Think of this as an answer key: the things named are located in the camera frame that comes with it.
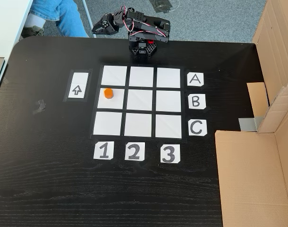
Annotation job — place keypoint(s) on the paper sheet number 1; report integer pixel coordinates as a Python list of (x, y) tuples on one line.
[(104, 150)]

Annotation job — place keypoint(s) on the paper sheet letter B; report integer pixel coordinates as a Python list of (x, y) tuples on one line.
[(197, 101)]

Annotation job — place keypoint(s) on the person's shoe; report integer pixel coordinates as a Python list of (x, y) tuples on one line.
[(31, 32)]

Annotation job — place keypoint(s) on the person's leg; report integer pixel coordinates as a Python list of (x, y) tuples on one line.
[(68, 16)]

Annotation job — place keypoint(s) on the white metal desk leg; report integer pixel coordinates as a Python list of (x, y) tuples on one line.
[(87, 14)]

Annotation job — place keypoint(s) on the round orange token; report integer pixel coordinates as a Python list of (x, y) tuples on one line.
[(108, 93)]

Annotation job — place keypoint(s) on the paper sheet letter A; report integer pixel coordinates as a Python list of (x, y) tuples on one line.
[(195, 79)]

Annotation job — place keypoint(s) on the black floor tape patch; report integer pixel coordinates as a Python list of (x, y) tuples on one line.
[(161, 6)]

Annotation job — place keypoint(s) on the brown cardboard screen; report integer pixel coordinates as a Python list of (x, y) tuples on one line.
[(248, 177)]

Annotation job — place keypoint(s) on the paper sheet number 3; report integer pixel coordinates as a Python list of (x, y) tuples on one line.
[(170, 153)]

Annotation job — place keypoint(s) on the white arrow paper sheet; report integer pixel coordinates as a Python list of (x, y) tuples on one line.
[(78, 85)]

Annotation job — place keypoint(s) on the white paper grid square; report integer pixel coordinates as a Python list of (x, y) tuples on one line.
[(168, 77), (107, 123), (118, 102), (138, 124), (114, 75), (168, 126), (139, 99), (168, 101), (141, 76)]

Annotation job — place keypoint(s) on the red and black clamp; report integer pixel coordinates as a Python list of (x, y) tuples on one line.
[(149, 41)]

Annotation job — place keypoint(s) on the paper sheet letter C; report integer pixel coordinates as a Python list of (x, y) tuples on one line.
[(197, 127)]

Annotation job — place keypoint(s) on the white desk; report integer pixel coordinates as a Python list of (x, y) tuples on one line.
[(7, 28)]

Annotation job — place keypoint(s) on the paper sheet number 2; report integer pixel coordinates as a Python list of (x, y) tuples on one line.
[(135, 151)]

